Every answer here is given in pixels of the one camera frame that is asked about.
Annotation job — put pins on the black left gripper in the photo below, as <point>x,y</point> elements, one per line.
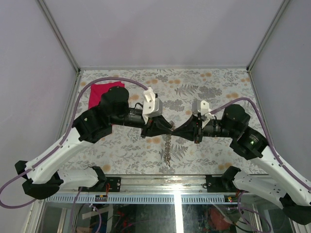
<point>156,126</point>

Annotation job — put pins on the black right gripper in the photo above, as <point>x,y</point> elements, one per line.
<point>192,130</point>

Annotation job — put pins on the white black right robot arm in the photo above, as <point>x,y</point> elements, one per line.
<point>291,192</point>

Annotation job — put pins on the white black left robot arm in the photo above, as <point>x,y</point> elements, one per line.
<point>45,176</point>

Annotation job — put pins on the floral table mat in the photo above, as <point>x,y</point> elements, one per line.
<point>126,152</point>

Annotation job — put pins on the red folded cloth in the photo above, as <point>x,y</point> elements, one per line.
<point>96,91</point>

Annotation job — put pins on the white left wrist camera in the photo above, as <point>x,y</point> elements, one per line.
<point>152,106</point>

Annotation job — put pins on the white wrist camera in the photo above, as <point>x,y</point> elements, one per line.
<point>152,106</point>
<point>201,108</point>

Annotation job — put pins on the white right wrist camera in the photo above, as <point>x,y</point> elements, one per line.
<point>201,108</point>

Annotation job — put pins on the aluminium front rail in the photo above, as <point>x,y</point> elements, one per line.
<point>161,184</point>

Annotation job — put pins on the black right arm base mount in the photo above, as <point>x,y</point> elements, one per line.
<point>218,184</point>

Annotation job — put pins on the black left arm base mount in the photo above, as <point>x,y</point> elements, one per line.
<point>112,184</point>

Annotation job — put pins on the white slotted cable duct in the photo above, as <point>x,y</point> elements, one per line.
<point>139,199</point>

